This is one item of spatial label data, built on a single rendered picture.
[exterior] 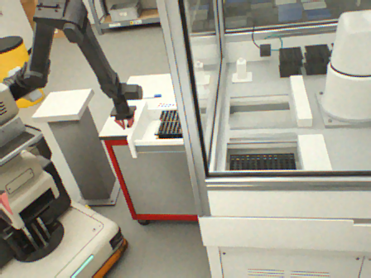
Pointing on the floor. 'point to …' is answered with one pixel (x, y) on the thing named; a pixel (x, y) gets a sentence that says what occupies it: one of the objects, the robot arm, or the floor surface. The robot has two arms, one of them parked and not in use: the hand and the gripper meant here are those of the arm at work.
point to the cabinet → (286, 263)
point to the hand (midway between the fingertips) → (127, 127)
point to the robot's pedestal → (80, 146)
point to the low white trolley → (151, 165)
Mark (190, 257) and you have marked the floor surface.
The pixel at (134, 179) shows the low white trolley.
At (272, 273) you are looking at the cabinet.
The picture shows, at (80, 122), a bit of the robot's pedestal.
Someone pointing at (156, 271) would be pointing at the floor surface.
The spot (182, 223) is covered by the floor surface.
